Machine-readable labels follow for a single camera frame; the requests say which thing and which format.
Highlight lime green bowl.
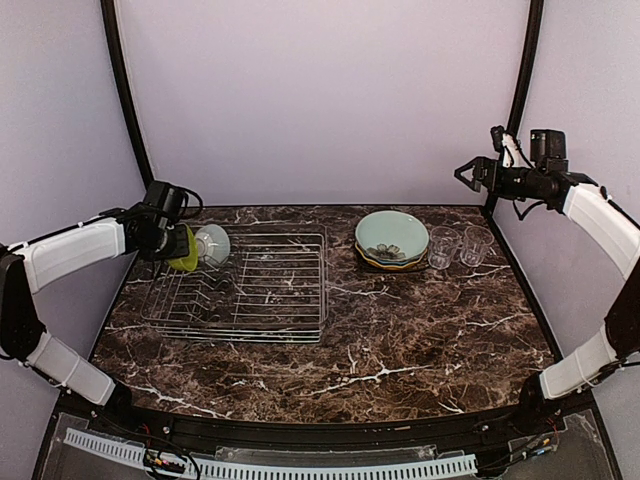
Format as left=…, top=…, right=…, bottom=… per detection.
left=167, top=224, right=198, bottom=272

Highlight clear faceted glass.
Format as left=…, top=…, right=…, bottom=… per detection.
left=460, top=226, right=494, bottom=268

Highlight clear ribbed glass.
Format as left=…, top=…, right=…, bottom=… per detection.
left=428, top=226, right=461, bottom=270

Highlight blue polka dot plate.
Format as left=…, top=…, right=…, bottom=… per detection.
left=355, top=244, right=427, bottom=267

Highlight pale green plate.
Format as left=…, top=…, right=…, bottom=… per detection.
left=355, top=210, right=430, bottom=260

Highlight yellow polka dot plate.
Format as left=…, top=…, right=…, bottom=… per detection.
left=359, top=254, right=423, bottom=272

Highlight black square floral plate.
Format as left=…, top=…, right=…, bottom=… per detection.
left=357, top=261, right=430, bottom=275

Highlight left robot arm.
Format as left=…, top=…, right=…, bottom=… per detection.
left=1, top=181, right=203, bottom=411

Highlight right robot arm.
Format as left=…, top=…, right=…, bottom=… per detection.
left=454, top=126, right=639, bottom=434

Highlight light teal checkered bowl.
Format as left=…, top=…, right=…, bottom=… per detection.
left=195, top=224, right=231, bottom=266

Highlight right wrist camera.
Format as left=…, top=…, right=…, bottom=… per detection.
left=490, top=126, right=527, bottom=168

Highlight metal wire dish rack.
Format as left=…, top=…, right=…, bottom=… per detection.
left=141, top=222, right=328, bottom=344

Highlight right black frame post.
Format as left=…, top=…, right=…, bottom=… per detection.
left=506, top=0, right=544, bottom=136

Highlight black frame post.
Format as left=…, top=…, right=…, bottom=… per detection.
left=506, top=0, right=544, bottom=136
left=100, top=0, right=154, bottom=187

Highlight left black frame post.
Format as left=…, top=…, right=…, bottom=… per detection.
left=100, top=0, right=154, bottom=187

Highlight white slotted cable duct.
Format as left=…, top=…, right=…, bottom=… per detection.
left=64, top=428, right=478, bottom=480

